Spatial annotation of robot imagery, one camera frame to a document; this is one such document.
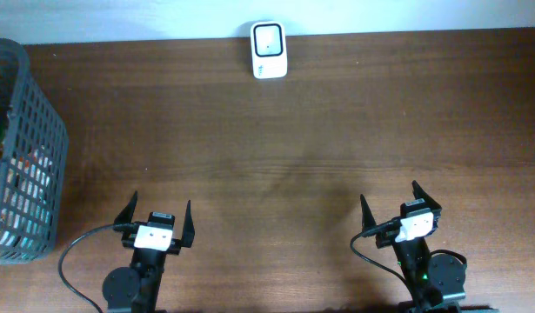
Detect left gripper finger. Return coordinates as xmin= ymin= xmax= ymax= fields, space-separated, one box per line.
xmin=180 ymin=201 xmax=195 ymax=248
xmin=113 ymin=191 xmax=137 ymax=231

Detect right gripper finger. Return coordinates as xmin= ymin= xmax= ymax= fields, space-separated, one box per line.
xmin=360 ymin=194 xmax=377 ymax=233
xmin=411 ymin=180 xmax=441 ymax=211

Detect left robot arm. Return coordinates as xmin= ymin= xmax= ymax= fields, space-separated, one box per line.
xmin=102 ymin=194 xmax=195 ymax=313

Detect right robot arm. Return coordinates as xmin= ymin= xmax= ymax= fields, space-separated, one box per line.
xmin=350 ymin=182 xmax=467 ymax=312

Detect white barcode scanner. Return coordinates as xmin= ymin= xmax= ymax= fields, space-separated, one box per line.
xmin=250 ymin=21 xmax=288 ymax=79

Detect grey plastic mesh basket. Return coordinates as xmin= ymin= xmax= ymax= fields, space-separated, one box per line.
xmin=0 ymin=38 xmax=69 ymax=265

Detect left black cable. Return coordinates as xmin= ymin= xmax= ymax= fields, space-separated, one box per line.
xmin=57 ymin=222 xmax=140 ymax=313

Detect black cable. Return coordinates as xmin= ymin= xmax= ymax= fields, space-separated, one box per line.
xmin=349 ymin=219 xmax=425 ymax=305
xmin=57 ymin=222 xmax=140 ymax=313

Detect right black cable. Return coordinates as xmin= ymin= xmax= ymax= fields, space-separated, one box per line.
xmin=349 ymin=219 xmax=425 ymax=305

